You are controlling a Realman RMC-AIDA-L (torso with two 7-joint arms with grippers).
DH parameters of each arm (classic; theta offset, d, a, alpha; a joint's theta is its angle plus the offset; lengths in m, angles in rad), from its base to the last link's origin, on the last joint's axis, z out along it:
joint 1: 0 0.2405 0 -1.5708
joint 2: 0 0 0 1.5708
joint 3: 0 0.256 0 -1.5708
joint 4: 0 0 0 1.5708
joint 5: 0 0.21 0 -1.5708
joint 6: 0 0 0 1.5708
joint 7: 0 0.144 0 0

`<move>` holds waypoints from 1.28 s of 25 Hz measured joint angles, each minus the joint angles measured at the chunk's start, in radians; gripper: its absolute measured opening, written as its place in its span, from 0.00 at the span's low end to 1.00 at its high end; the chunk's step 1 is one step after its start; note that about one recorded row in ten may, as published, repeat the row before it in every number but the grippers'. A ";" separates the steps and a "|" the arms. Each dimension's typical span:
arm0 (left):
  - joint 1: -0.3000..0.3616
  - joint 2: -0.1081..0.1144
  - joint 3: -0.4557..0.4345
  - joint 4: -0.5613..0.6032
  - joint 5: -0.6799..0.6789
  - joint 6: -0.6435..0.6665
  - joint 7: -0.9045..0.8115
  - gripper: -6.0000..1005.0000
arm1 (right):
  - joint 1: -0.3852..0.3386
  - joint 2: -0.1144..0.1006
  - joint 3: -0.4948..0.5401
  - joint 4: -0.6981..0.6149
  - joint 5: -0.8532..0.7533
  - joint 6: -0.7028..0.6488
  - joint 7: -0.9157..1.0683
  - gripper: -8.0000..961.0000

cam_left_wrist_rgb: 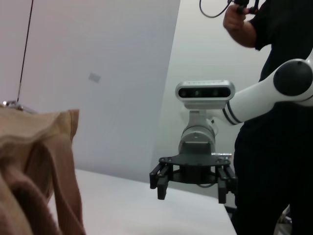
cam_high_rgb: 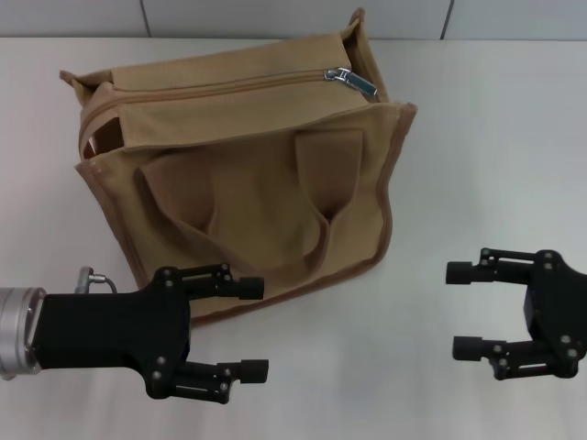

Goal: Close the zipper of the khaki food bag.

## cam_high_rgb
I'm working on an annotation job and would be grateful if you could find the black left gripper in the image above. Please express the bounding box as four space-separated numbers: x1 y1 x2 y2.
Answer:
29 261 266 401

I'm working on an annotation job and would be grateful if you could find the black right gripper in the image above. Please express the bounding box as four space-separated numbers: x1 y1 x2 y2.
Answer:
444 248 587 381

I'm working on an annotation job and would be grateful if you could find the khaki canvas food bag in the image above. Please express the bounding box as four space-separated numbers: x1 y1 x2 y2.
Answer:
59 7 418 326

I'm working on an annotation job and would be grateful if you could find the silver zipper pull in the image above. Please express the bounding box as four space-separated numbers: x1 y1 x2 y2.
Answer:
324 66 380 99

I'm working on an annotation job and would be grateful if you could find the left gripper cable with plug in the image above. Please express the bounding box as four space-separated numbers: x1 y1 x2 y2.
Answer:
75 267 120 294

